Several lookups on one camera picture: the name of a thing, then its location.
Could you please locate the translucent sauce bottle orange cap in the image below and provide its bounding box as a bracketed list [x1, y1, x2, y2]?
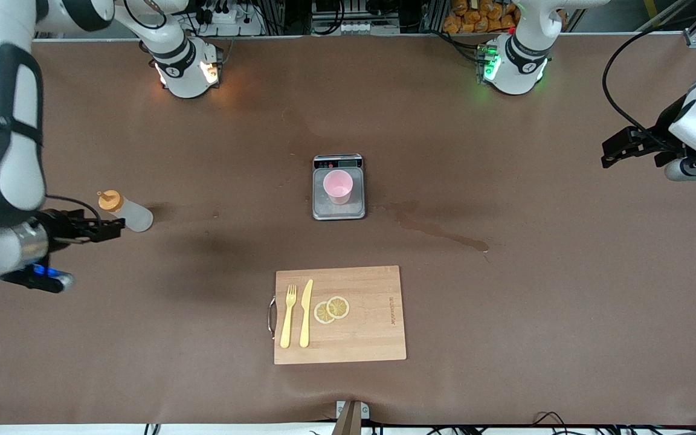
[98, 190, 154, 233]

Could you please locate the white connector strip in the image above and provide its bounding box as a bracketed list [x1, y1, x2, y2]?
[312, 21, 400, 36]

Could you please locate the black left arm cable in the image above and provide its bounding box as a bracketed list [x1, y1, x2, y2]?
[602, 5, 696, 149]

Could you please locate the pink plastic cup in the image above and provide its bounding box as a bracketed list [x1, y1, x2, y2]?
[323, 170, 353, 205]

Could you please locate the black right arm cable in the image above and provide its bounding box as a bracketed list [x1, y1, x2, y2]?
[45, 194, 103, 228]

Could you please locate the yellow plastic fork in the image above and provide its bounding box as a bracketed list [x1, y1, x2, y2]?
[280, 285, 297, 349]

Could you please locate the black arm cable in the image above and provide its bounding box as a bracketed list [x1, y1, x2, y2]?
[602, 5, 696, 149]
[45, 194, 103, 228]

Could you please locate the metal table edge bracket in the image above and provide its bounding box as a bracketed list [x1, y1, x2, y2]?
[333, 400, 370, 435]

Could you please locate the grey digital kitchen scale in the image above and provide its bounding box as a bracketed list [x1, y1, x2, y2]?
[312, 154, 367, 221]

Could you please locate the brown table cover sheet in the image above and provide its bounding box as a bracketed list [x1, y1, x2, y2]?
[0, 33, 696, 427]

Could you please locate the yellow plastic knife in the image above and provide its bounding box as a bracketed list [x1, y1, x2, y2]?
[299, 279, 314, 349]

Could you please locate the wooden cutting board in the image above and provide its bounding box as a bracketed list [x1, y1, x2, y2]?
[268, 265, 407, 366]

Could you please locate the orange snack bag pile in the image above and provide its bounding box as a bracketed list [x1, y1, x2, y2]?
[443, 0, 521, 34]

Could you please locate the white power strip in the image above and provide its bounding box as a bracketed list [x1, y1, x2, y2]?
[200, 0, 264, 37]

